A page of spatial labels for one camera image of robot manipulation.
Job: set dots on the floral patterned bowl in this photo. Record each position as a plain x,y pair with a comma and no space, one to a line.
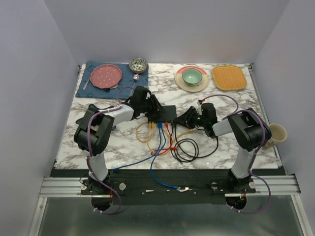
138,65

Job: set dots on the metal spoon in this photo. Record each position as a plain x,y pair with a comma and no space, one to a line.
136,78

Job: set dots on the black mounting base plate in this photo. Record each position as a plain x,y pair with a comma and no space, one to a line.
137,187

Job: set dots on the green bowl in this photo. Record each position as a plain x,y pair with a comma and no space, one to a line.
192,77

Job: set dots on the blue ethernet cable long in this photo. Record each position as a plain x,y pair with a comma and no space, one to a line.
157,169

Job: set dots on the pink dotted plate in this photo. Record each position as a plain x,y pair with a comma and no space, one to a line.
106,76

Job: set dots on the black network switch box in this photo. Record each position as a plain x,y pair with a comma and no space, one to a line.
168,115

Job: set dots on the beige pink plate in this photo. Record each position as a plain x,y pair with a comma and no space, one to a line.
180,82

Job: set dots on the blue cloth placemat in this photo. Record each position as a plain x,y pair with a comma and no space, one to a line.
126,81

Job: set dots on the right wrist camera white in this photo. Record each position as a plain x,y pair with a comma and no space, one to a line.
199,106

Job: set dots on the cream printed mug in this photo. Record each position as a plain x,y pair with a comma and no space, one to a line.
278,135

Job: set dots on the blue star-shaped dish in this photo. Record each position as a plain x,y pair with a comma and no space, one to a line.
78,121

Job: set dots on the metal fork handle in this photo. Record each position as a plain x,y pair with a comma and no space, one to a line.
85,85

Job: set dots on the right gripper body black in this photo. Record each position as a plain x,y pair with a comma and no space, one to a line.
201,121

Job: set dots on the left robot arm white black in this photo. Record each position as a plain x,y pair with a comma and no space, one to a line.
95,127

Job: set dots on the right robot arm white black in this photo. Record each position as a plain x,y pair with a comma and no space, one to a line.
250,131

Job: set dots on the orange woven mat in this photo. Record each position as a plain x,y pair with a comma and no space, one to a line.
229,77

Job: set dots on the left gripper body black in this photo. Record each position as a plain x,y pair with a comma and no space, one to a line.
148,108

